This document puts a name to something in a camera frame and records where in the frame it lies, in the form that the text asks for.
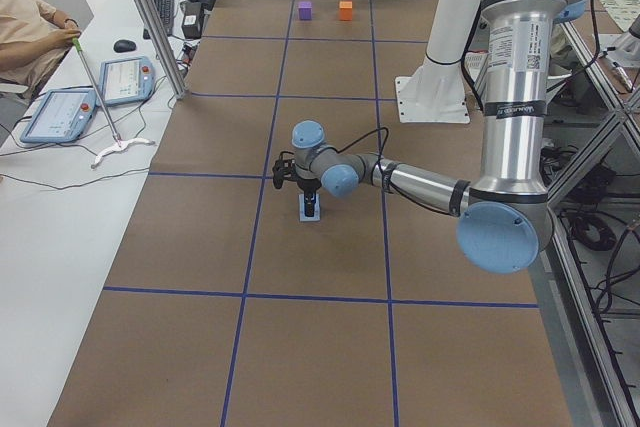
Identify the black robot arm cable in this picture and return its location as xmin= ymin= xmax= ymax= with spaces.
xmin=337 ymin=126 xmax=451 ymax=213

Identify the far teach pendant tablet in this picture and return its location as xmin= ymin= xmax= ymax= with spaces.
xmin=99 ymin=56 xmax=155 ymax=107

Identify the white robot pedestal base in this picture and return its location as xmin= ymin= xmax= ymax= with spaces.
xmin=395 ymin=0 xmax=481 ymax=124

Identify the purple foam block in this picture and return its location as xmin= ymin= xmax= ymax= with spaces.
xmin=298 ymin=1 xmax=313 ymax=21

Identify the orange foam block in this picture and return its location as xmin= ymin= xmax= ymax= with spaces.
xmin=338 ymin=0 xmax=353 ymax=22

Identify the seated person in beige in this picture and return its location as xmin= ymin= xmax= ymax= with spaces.
xmin=1 ymin=0 xmax=81 ymax=98

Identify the metal stick with white hook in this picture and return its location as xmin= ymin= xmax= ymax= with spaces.
xmin=72 ymin=37 xmax=156 ymax=170

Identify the black keyboard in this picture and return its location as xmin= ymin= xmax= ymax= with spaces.
xmin=153 ymin=0 xmax=174 ymax=36

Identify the light blue foam block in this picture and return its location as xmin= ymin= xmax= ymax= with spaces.
xmin=299 ymin=193 xmax=320 ymax=222

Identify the black power adapter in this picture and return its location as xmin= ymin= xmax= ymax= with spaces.
xmin=181 ymin=2 xmax=204 ymax=40

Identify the black computer mouse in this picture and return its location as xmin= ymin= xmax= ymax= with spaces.
xmin=113 ymin=39 xmax=137 ymax=53

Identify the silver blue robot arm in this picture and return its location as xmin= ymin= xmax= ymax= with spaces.
xmin=273 ymin=0 xmax=586 ymax=274

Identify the aluminium frame post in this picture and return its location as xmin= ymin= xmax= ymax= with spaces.
xmin=133 ymin=0 xmax=187 ymax=100

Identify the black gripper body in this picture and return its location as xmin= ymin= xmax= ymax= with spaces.
xmin=296 ymin=177 xmax=320 ymax=194

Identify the near teach pendant tablet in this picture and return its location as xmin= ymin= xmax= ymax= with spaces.
xmin=20 ymin=88 xmax=96 ymax=144

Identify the teach pendant tablet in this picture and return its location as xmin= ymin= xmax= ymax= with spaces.
xmin=99 ymin=56 xmax=155 ymax=107
xmin=20 ymin=88 xmax=96 ymax=144

